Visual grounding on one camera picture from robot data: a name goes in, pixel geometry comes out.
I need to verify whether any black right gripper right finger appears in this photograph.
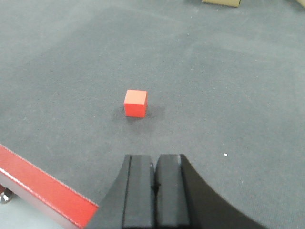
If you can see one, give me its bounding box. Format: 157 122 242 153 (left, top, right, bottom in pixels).
155 154 264 229

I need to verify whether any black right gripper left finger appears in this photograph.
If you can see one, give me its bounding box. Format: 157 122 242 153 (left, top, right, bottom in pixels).
86 155 155 229

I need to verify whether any red magnetic cube block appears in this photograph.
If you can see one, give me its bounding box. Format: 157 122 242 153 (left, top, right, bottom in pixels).
123 89 148 118

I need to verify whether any red metal work table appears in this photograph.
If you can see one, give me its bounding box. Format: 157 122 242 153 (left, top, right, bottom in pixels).
0 146 99 229

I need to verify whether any dark grey table mat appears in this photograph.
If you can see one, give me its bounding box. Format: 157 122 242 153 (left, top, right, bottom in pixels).
0 0 305 229

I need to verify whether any tan cardboard box corner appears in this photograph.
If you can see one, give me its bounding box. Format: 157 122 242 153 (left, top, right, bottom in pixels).
201 0 241 8

